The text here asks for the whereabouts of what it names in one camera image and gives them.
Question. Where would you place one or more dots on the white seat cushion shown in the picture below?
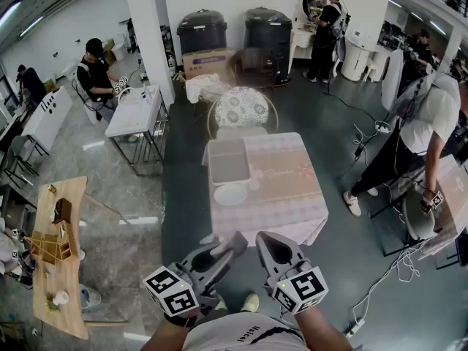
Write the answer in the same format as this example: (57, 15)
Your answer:
(241, 132)

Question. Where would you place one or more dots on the white round plate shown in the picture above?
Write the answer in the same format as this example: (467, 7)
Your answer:
(230, 195)

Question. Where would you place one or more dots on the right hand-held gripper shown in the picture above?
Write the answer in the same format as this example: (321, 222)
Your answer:
(301, 291)

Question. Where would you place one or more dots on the long wooden desk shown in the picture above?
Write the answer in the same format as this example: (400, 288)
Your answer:
(62, 320)

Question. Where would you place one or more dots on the floral round cushion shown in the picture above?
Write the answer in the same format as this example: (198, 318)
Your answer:
(241, 106)

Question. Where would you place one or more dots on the person's left forearm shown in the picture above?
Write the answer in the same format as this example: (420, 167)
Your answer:
(164, 336)

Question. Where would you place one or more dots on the grey rectangular tray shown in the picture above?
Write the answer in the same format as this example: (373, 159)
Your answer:
(228, 163)

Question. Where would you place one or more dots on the white cabinet with black dots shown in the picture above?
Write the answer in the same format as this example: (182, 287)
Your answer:
(49, 112)

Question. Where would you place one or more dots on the small white cup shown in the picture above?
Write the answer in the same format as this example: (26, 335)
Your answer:
(61, 297)

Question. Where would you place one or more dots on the white cylindrical cabinet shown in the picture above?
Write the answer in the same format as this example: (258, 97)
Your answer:
(356, 60)

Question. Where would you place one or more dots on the white metal frame table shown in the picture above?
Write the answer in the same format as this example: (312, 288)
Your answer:
(135, 112)

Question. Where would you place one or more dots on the white vanity dresser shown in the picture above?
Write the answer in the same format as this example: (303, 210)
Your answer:
(301, 38)

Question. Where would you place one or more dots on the person's right forearm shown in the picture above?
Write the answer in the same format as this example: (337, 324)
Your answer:
(318, 331)

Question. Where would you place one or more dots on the cardboard box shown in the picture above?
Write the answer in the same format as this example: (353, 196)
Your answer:
(208, 62)

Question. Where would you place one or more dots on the pink patterned tablecloth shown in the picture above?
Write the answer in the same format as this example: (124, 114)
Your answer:
(289, 196)

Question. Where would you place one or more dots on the white power strip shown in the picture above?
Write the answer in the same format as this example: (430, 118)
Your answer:
(382, 126)
(355, 327)

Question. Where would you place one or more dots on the dark wicker chair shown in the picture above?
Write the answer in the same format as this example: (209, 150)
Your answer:
(252, 68)

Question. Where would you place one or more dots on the person's white shirt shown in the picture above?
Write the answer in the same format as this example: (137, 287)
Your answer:
(248, 335)

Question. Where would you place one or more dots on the grey round chair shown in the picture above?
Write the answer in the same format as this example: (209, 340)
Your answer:
(420, 221)

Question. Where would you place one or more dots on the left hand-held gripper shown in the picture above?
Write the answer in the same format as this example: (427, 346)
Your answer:
(172, 291)

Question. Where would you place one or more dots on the wooden lattice rack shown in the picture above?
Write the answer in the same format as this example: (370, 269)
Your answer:
(45, 247)

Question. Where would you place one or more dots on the gold frame chair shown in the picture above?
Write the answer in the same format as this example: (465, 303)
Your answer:
(210, 123)

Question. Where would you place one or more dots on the brown wooden box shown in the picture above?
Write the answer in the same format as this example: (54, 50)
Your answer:
(64, 208)

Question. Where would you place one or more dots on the black lidded bin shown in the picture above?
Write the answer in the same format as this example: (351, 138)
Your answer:
(268, 35)
(203, 33)

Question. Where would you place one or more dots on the white crumpled cloth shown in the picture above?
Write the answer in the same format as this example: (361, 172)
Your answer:
(204, 86)

